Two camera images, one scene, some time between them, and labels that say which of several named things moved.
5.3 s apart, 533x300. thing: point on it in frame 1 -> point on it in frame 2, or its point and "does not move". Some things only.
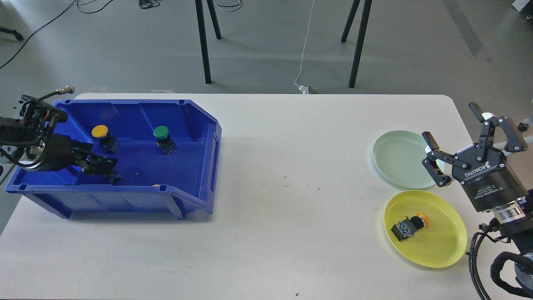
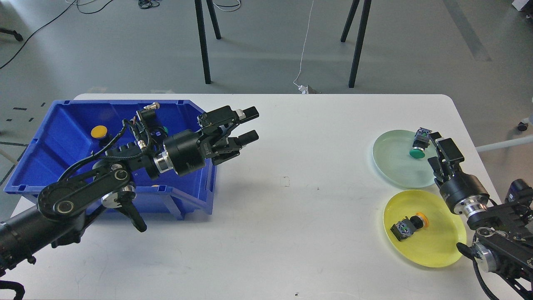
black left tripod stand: [200, 19] does not move
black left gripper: [62, 151] -> [183, 154]
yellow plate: [443, 243] does not move
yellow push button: [407, 228] does not move
